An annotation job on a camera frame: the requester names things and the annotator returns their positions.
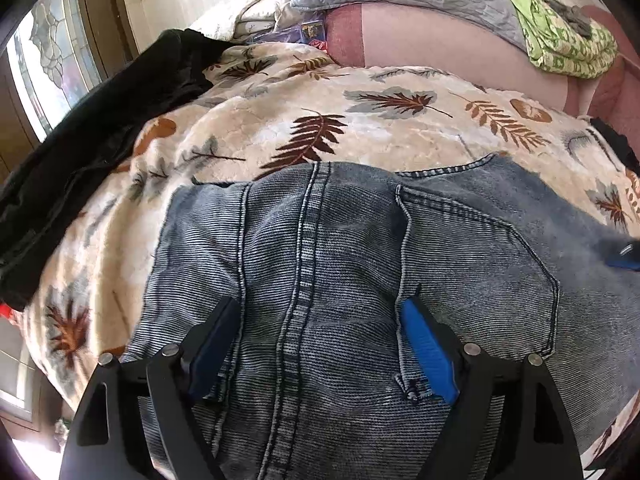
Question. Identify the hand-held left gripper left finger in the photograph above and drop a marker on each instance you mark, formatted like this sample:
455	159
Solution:
212	360

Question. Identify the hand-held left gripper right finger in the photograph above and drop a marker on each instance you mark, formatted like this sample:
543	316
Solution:
427	350

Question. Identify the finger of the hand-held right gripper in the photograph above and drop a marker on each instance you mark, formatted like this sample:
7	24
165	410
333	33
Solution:
622	261

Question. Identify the blue denim pants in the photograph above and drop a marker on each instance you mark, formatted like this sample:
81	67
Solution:
325	260

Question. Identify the cream leaf-print blanket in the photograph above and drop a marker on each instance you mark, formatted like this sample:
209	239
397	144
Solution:
400	125

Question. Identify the green patterned cloth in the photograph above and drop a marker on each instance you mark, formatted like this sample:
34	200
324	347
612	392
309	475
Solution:
550	40

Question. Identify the black garment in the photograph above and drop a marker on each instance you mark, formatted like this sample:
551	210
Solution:
75	160

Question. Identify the dark grey crumpled cloth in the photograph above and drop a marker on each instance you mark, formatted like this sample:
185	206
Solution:
570	15

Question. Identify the pink bolster pillow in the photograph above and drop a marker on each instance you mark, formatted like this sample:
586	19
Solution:
440	40

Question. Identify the colourful printed box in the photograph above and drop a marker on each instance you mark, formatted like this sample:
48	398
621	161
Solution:
312	32

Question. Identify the stained glass window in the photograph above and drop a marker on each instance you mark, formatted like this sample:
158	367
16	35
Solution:
55	60

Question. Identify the white pillows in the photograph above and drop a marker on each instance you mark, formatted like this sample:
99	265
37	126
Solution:
260	15

